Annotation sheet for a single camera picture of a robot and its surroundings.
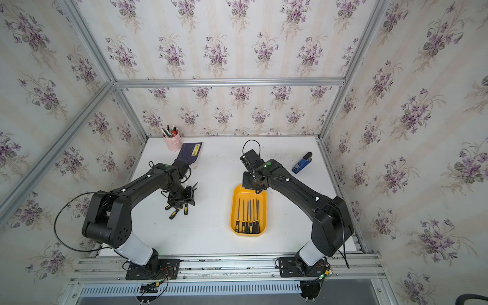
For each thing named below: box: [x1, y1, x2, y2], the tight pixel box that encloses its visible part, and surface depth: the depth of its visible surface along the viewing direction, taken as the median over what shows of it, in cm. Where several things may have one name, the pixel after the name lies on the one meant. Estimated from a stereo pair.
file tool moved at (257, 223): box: [255, 198, 260, 234], surface depth 86 cm
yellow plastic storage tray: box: [230, 184, 268, 238], surface depth 90 cm
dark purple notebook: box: [175, 142, 203, 165], surface depth 113 cm
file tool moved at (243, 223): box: [241, 199, 246, 234], surface depth 86 cm
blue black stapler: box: [291, 151, 313, 175], surface depth 106 cm
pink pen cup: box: [160, 125, 182, 152], surface depth 110 cm
